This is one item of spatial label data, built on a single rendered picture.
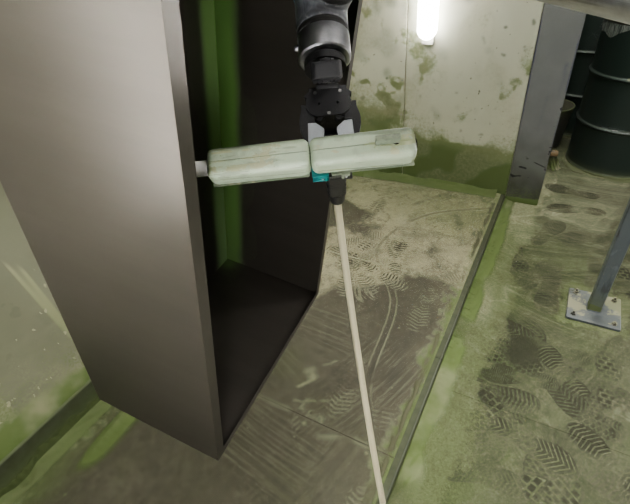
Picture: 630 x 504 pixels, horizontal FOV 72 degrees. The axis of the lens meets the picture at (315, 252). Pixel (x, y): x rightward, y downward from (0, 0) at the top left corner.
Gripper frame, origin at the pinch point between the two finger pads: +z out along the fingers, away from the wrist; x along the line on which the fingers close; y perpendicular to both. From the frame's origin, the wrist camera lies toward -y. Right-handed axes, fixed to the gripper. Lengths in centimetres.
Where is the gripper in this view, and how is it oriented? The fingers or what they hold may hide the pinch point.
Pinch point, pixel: (333, 168)
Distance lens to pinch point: 68.3
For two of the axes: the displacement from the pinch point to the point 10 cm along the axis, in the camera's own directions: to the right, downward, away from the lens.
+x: -10.0, 0.8, 0.5
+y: 0.6, 2.0, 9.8
